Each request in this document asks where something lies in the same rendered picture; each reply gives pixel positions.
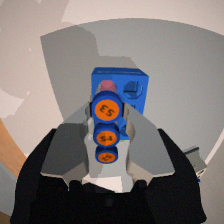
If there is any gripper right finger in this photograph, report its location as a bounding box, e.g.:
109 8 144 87
122 102 207 224

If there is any blue tube rack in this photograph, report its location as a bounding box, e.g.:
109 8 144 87
91 67 149 140

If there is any grey flat mat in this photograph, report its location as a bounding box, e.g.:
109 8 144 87
40 18 224 192

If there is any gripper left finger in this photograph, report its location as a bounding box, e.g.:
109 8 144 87
10 101 92 224

